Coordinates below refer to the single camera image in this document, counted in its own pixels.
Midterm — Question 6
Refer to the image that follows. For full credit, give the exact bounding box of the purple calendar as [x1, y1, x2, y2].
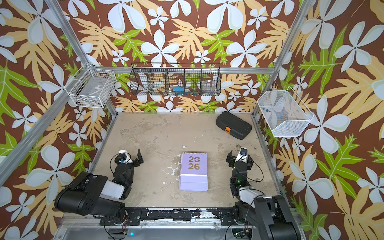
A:
[180, 152, 208, 192]

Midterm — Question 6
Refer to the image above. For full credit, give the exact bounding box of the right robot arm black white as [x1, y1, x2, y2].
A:
[226, 148, 302, 240]

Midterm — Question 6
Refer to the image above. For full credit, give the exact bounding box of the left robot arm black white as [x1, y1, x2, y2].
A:
[55, 150, 144, 223]

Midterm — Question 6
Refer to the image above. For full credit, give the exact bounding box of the black tool case orange latch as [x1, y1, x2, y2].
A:
[216, 112, 252, 140]

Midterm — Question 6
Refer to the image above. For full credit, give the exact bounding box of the blue object in basket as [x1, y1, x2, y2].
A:
[173, 86, 185, 96]

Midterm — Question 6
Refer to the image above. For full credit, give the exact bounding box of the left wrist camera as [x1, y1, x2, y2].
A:
[115, 150, 132, 164]

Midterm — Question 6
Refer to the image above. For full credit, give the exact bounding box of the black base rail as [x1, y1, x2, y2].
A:
[93, 207, 235, 226]

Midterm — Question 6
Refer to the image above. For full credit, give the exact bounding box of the white wire basket right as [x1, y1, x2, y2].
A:
[258, 89, 315, 138]

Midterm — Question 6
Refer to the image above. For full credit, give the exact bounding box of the white wire basket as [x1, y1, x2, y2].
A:
[66, 68, 117, 109]
[258, 89, 315, 138]

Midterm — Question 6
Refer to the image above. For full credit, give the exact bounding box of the white wire basket left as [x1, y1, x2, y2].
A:
[66, 68, 117, 109]

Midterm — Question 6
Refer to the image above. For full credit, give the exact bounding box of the black wire basket back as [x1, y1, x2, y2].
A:
[128, 63, 222, 96]

